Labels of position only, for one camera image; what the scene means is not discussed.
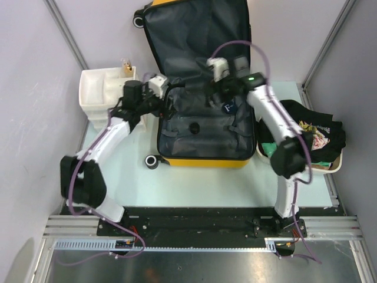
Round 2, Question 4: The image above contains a small beige bottle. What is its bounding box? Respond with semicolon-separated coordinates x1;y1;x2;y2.
121;58;133;78

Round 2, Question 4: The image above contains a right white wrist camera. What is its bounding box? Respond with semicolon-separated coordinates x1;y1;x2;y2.
207;58;230;83

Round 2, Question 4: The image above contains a green cloth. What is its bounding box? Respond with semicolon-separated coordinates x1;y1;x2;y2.
262;142;277;158

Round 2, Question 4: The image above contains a yellow Pikachu hard-shell suitcase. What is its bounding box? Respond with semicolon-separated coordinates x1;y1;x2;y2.
133;1;256;168

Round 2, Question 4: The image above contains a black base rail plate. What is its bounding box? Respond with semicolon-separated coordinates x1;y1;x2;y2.
95;207;307;248

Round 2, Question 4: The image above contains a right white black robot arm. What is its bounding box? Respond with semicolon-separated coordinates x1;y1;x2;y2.
206;56;313;236

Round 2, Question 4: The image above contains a dark blue round tin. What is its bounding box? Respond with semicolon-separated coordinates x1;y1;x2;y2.
221;101;238;115

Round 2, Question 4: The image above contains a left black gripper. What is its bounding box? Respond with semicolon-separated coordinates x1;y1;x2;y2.
137;83;178;122

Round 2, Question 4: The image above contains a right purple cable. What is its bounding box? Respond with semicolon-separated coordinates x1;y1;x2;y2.
211;40;322;264

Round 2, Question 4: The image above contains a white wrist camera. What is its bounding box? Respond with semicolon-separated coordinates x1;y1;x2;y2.
147;74;168;100
207;58;230;83

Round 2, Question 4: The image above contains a pink patterned cloth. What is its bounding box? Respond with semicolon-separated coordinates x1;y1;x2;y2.
311;162;332;170

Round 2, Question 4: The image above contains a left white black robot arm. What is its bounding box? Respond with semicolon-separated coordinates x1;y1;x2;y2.
60;74;169;236

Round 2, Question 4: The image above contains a white plastic tray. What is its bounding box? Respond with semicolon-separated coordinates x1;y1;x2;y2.
256;144;343;175

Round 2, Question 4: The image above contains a light blue table mat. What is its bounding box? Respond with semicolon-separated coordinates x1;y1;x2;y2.
66;81;333;209

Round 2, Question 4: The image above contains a black round cap container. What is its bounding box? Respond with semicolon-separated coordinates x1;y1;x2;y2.
189;123;200;134

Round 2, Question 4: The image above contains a grey slotted cable duct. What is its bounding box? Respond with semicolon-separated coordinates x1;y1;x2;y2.
54;239;276;253

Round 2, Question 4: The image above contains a white plastic drawer organizer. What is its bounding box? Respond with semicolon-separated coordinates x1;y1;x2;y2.
78;66;139;132

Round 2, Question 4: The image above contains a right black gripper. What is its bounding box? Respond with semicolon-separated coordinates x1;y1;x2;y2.
203;71;238;110

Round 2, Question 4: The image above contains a black floral print t-shirt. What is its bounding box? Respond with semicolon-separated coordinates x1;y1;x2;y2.
259;99;347;163

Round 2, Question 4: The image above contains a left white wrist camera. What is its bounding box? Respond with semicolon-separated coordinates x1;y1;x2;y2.
147;74;168;100

